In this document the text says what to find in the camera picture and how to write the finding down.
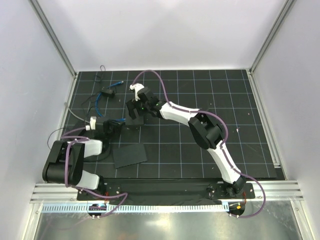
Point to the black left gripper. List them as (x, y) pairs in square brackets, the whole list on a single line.
[(117, 126)]

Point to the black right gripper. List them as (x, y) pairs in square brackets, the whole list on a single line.
[(133, 104)]

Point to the black network switch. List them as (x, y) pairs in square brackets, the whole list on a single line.
[(129, 155), (132, 118)]

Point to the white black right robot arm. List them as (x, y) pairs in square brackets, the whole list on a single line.
[(207, 129)]

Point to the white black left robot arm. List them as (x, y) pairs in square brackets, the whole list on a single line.
[(66, 158)]

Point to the black power adapter far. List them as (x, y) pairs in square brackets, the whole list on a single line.
[(107, 92)]

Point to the black grid work mat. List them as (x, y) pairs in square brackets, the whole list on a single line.
[(170, 148)]

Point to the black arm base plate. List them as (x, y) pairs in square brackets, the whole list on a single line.
[(174, 192)]

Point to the white slotted cable duct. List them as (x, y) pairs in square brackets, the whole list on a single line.
[(99, 208)]

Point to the aluminium frame post left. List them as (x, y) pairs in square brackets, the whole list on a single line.
[(52, 35)]

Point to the aluminium frame post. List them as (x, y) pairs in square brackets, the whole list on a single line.
[(52, 35), (280, 19)]

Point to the aluminium frame post right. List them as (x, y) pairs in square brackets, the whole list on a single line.
[(280, 19)]

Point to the aluminium frame rail front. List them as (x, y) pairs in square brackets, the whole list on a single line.
[(278, 190)]

